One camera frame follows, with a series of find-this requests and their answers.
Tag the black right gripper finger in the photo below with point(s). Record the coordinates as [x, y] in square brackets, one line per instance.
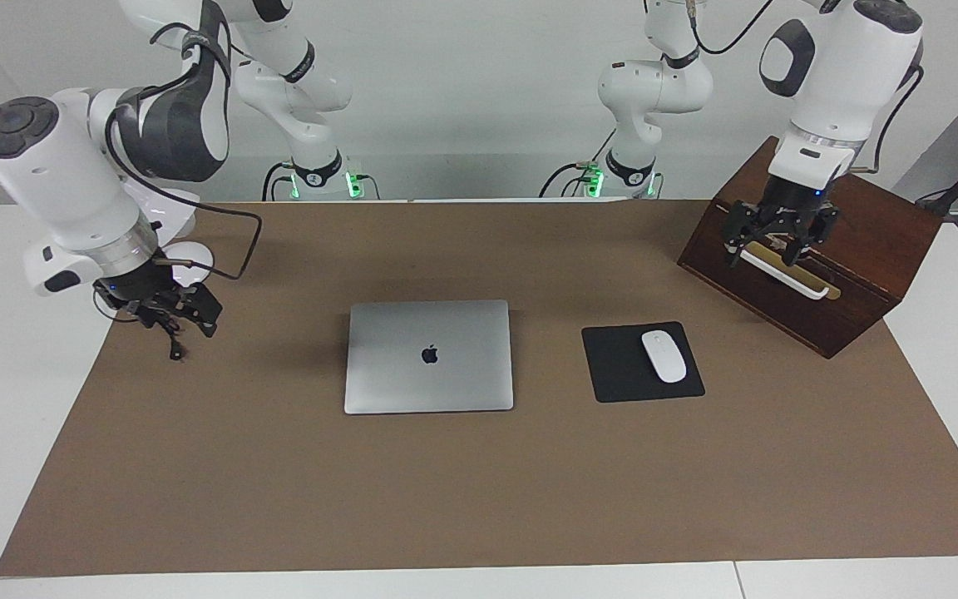
[150, 323]
[204, 309]

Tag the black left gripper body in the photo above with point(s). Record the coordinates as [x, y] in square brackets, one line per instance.
[788, 208]

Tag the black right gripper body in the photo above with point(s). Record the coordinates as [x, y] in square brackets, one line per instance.
[146, 293]

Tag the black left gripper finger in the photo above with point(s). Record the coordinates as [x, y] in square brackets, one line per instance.
[824, 226]
[738, 225]

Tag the silver laptop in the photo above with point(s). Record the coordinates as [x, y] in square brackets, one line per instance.
[446, 383]

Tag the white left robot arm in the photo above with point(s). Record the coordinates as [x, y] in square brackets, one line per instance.
[845, 75]

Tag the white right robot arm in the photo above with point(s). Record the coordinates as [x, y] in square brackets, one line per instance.
[63, 183]

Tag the dark brown wooden box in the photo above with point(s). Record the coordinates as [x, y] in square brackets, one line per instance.
[861, 249]

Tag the white desk lamp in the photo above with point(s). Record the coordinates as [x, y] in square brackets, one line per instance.
[196, 252]

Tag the brass plate on box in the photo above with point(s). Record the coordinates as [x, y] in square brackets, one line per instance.
[833, 291]

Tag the white computer mouse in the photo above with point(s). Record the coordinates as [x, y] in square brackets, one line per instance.
[664, 356]

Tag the black mouse pad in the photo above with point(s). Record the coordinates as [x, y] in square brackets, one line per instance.
[612, 366]

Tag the brown table mat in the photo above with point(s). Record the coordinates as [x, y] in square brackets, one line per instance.
[479, 499]

